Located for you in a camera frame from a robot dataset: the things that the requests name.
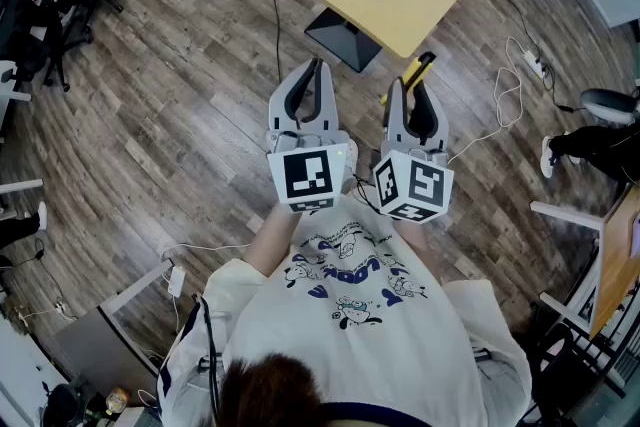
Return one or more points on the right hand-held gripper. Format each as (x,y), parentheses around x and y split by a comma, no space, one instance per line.
(425,187)

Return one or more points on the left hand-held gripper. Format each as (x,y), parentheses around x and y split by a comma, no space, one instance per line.
(306,177)

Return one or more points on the yellow black handled tool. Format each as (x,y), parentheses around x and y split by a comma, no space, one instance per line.
(417,71)

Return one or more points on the person's left forearm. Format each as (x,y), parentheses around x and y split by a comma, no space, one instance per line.
(270,240)

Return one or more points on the person's right forearm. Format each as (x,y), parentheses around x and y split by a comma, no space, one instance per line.
(417,245)

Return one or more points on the person's white shoe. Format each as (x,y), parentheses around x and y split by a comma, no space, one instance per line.
(352,157)

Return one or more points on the black table base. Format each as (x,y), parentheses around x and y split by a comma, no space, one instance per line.
(345,40)

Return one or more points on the white power strip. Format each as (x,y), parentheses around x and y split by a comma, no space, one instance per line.
(534,64)

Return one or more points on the grey round stool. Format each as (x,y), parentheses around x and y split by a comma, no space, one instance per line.
(607,102)

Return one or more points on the white power adapter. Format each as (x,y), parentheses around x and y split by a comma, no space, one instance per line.
(176,281)

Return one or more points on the white printed t-shirt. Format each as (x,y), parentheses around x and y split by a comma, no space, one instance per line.
(360,340)

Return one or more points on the black office chair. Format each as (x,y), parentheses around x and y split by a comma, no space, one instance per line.
(45,0)

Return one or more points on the grey desk with white legs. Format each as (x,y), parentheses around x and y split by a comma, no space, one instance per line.
(105,345)

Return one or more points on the wooden desk with white frame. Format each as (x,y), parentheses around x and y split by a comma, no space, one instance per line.
(617,265)

